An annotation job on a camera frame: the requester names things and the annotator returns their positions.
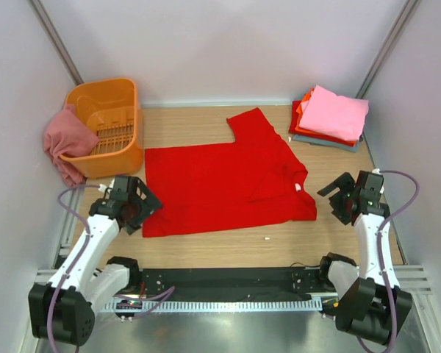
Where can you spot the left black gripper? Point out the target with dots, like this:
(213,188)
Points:
(144,205)

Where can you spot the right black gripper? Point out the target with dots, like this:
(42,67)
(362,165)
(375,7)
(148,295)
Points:
(339,201)

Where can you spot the red t shirt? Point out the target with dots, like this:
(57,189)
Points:
(253,181)
(306,133)

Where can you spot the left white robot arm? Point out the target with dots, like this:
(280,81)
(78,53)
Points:
(64,308)

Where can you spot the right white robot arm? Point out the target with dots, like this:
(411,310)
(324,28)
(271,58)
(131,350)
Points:
(371,304)

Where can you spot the folded grey t shirt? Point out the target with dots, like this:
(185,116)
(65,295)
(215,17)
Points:
(318,142)

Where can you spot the folded pink t shirt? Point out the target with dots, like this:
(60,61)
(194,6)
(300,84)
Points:
(325,112)

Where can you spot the folded red t shirt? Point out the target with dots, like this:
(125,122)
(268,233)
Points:
(306,133)

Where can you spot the dusty pink t shirt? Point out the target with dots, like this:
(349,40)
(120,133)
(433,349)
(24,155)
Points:
(67,135)

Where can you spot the orange plastic basket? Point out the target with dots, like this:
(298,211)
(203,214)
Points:
(110,109)

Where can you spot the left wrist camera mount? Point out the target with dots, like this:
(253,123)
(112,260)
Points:
(103,188)

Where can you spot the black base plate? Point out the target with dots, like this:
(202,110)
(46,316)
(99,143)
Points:
(235,284)

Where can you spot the white slotted cable duct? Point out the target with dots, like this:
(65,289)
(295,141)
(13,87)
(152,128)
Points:
(120,307)

